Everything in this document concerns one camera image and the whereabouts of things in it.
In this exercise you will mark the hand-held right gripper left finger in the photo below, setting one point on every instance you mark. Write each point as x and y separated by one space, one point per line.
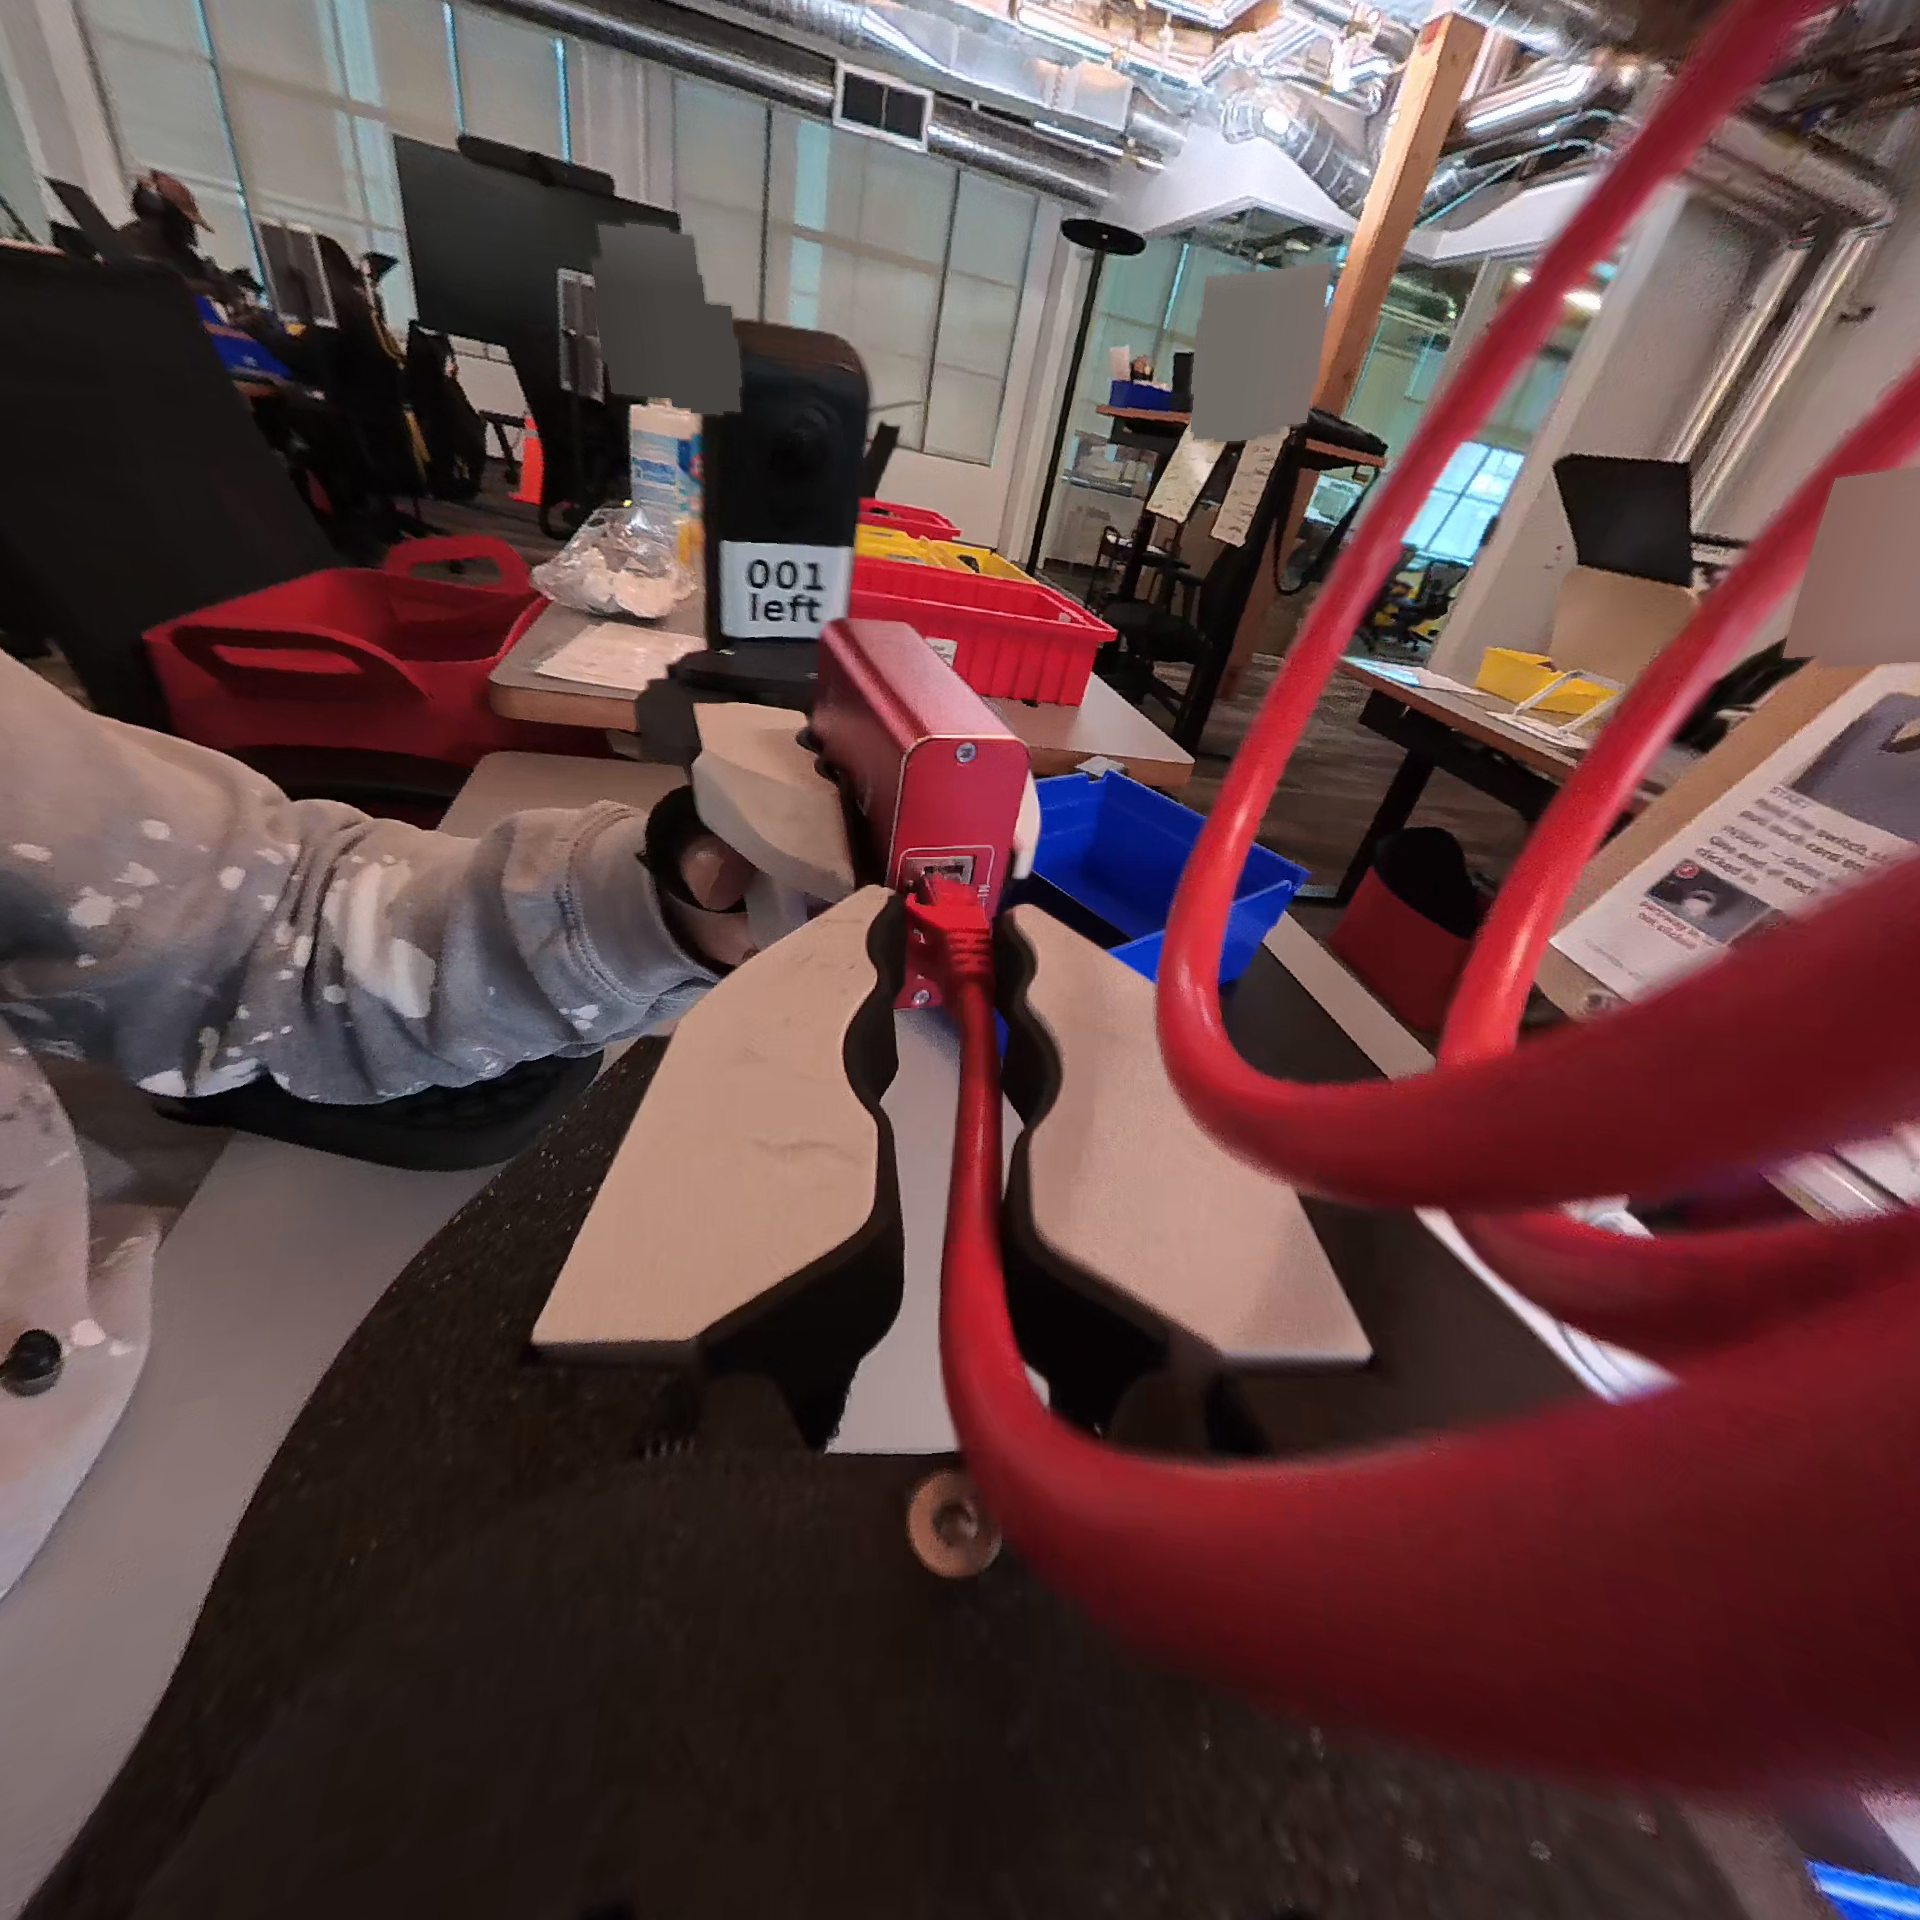
720 1170

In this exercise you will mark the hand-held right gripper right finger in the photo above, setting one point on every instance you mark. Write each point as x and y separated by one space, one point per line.
1172 1244

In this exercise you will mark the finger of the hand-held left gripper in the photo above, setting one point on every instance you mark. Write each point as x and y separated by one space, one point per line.
764 797
1028 828

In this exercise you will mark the blue plastic bin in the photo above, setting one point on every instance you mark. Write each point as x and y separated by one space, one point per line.
1141 856

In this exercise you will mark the red metal network switch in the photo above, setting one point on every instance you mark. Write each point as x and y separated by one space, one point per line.
902 705

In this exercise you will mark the person's left forearm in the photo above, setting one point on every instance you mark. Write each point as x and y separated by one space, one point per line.
300 945

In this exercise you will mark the person's left hand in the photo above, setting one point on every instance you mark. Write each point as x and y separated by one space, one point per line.
716 878

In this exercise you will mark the small red plastic bin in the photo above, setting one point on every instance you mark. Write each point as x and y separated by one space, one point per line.
908 522

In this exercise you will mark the white wipes canister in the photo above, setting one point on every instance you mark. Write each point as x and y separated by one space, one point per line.
661 465

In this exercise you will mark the yellow plastic bin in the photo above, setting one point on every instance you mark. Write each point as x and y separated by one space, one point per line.
962 559

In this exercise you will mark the large red plastic bin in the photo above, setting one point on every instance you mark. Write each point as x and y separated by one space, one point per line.
990 629

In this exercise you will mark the clear plastic bag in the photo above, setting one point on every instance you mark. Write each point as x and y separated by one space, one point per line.
616 569

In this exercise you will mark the orange traffic cone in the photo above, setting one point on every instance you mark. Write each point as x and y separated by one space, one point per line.
526 474

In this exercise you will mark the black monitor on stand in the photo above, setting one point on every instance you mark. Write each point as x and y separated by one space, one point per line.
495 240

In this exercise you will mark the black floor lamp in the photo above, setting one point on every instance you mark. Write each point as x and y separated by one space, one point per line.
1102 237

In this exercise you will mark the red bag black top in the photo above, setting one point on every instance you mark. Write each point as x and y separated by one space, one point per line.
1396 945

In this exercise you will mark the standing desk with hanging papers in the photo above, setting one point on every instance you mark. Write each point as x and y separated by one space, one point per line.
1186 477

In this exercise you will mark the wooden table black legs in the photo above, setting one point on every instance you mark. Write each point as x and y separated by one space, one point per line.
1442 705

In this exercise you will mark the red tote basket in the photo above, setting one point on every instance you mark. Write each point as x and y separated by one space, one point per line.
347 662

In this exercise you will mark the yellow plastic tray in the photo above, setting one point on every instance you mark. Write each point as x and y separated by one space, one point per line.
1508 673

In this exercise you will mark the cardboard box black flap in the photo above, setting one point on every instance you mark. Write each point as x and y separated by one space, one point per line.
1612 615

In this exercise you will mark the person's grey splattered hoodie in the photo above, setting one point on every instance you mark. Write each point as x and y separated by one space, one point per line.
77 1276

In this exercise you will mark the black partition panel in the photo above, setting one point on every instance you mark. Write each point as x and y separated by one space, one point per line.
120 481

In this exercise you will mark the clipboard with instruction sheet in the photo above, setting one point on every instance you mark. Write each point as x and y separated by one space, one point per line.
1786 840

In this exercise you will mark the blue plastic object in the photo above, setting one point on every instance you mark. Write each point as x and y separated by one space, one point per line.
1868 1894

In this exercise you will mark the white wall air vent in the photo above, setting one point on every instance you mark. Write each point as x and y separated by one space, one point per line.
884 108

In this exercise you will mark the silver ventilation duct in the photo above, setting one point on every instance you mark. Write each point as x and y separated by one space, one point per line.
1037 162

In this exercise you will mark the wooden post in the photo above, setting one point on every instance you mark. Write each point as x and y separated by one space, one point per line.
1407 165

